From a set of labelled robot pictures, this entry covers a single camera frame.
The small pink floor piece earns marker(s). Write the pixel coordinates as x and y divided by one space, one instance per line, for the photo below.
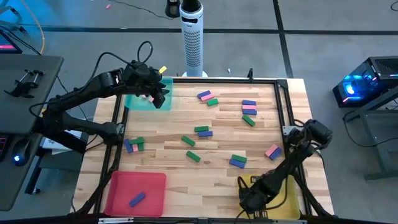
108 6

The green wooden block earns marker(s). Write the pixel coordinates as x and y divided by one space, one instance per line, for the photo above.
188 140
136 140
201 128
141 147
212 102
239 158
248 120
193 156

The grey metal cart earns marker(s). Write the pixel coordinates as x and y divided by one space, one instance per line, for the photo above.
377 140

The blue wooden block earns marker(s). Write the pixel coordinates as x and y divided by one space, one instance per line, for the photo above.
137 199
128 146
205 133
249 102
237 163
249 112
275 154
203 94

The black desktop computer case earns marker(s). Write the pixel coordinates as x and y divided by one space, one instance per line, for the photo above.
382 68

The red plastic bin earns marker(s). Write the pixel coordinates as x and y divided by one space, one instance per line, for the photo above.
124 189

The tablet screen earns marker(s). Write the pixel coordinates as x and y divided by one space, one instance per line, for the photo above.
7 43

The black desk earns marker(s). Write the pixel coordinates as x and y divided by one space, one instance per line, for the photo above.
31 115

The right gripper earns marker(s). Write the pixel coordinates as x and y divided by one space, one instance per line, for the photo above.
255 197

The black side table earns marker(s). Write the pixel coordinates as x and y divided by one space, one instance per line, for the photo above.
12 186

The silver metal plate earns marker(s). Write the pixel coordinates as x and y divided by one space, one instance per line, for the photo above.
115 220

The yellow tag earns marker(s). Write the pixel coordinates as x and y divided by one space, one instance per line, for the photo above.
163 69

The white tower fan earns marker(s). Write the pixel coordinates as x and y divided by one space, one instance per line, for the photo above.
192 46

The silver metal bracket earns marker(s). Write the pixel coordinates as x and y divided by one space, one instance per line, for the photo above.
287 130

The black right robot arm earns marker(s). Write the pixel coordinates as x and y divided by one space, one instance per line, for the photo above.
289 167

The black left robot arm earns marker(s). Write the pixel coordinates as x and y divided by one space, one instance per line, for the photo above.
84 91

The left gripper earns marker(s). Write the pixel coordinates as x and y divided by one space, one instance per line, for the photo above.
141 79

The black keyboard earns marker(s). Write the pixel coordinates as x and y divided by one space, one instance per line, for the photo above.
2 146

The black foot pedal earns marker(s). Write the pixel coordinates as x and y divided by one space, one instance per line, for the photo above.
172 8

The white paper sheet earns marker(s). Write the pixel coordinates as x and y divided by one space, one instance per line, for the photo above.
54 144

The teal plastic bin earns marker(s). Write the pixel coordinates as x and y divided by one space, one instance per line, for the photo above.
140 104

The yellow plastic bin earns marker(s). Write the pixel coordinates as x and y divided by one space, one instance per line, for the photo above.
289 208

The pink wooden block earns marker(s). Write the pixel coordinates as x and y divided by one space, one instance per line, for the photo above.
135 148
249 107
207 97
151 99
144 96
271 150

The black desk clamp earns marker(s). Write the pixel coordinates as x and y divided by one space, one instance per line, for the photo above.
23 88

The black computer mouse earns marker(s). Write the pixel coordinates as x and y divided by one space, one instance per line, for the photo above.
21 152

